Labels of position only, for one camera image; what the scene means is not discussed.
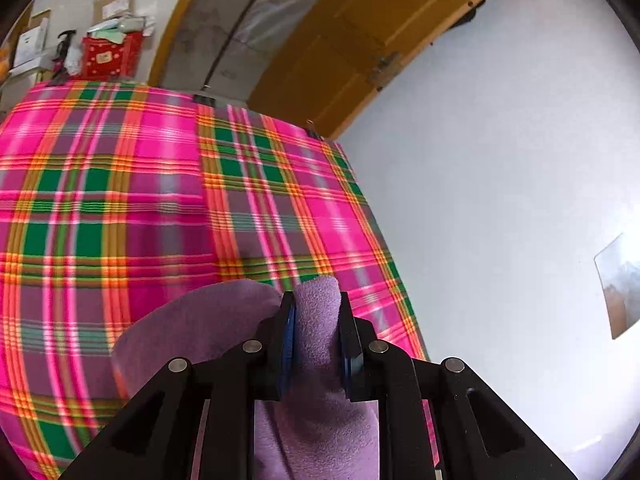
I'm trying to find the dark hanging object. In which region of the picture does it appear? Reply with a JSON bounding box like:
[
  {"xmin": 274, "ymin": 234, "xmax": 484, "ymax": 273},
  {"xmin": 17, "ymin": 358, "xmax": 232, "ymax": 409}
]
[{"xmin": 452, "ymin": 0, "xmax": 488, "ymax": 28}]

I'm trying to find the red gift box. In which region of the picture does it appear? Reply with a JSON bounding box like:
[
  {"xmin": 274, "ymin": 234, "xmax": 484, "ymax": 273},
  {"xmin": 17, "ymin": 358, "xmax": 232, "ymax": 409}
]
[{"xmin": 81, "ymin": 32, "xmax": 141, "ymax": 81}]

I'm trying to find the white cardboard box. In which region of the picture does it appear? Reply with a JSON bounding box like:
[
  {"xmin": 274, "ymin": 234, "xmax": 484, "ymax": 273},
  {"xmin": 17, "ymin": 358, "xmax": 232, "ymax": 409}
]
[{"xmin": 11, "ymin": 10, "xmax": 52, "ymax": 71}]

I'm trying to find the clear plastic door curtain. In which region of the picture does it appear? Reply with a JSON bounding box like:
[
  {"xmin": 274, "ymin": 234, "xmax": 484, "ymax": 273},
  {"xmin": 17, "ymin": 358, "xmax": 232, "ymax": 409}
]
[{"xmin": 162, "ymin": 0, "xmax": 358, "ymax": 108}]

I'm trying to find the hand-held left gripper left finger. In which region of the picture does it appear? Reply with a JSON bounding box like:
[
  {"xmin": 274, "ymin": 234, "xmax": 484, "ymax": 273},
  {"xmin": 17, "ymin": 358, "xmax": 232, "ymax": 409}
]
[{"xmin": 60, "ymin": 290, "xmax": 297, "ymax": 480}]

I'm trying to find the wooden door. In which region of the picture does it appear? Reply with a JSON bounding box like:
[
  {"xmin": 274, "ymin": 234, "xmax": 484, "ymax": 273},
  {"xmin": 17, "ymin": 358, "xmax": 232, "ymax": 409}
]
[{"xmin": 247, "ymin": 0, "xmax": 533, "ymax": 138}]

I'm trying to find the purple fleece garment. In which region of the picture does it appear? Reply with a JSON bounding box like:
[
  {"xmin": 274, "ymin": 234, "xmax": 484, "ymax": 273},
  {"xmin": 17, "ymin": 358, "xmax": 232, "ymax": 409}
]
[{"xmin": 111, "ymin": 276, "xmax": 383, "ymax": 480}]

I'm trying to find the pale wall poster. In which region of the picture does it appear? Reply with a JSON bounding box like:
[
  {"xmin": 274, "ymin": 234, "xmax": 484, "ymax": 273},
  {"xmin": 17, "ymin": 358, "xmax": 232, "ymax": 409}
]
[{"xmin": 594, "ymin": 232, "xmax": 640, "ymax": 341}]

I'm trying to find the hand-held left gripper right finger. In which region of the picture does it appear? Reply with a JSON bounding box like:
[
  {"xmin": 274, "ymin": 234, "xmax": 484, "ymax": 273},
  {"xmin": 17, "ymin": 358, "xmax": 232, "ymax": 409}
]
[{"xmin": 337, "ymin": 291, "xmax": 576, "ymax": 480}]

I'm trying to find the brown cardboard box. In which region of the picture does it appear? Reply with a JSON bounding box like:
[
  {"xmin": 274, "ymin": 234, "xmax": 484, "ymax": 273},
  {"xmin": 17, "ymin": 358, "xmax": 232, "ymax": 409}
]
[{"xmin": 92, "ymin": 0, "xmax": 140, "ymax": 23}]

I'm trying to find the pink green plaid blanket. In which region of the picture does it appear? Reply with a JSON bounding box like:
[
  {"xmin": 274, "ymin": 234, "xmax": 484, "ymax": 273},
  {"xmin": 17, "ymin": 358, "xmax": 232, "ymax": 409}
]
[{"xmin": 0, "ymin": 80, "xmax": 441, "ymax": 480}]

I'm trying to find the black handled stick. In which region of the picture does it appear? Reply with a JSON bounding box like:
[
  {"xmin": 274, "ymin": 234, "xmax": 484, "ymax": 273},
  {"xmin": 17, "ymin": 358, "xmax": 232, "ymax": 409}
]
[{"xmin": 50, "ymin": 30, "xmax": 77, "ymax": 81}]

